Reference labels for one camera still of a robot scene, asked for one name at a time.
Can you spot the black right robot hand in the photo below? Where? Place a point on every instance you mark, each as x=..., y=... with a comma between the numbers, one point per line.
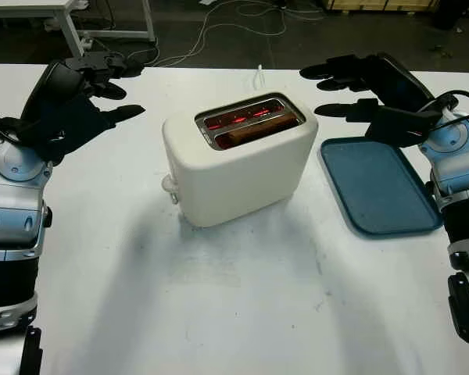
x=398, y=78

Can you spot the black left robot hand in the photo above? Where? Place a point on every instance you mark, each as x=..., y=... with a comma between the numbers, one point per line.
x=49, y=90

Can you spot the brown toast slice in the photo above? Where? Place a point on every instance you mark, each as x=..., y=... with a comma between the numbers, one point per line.
x=258, y=133

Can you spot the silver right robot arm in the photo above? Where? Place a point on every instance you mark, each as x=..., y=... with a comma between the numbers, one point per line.
x=461, y=172

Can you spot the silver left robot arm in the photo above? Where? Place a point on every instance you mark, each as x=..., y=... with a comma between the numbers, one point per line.
x=11, y=203

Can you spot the white two-slot toaster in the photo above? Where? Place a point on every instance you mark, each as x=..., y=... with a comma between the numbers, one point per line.
x=246, y=183

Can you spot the wooden crate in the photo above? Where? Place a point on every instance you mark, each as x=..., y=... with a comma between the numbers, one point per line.
x=379, y=4

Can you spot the blue plastic tray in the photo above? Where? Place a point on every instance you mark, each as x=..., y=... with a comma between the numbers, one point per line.
x=375, y=187

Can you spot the white paper scrap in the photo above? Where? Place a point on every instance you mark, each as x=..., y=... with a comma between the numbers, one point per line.
x=206, y=2

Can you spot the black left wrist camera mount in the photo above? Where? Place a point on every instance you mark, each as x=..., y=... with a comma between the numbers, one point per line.
x=68, y=129

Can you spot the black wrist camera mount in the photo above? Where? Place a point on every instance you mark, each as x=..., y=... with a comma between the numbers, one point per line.
x=398, y=127
x=68, y=129

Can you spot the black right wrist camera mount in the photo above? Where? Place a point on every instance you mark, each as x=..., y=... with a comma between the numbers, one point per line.
x=398, y=127

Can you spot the white table frame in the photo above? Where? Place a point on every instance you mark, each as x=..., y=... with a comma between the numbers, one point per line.
x=68, y=23

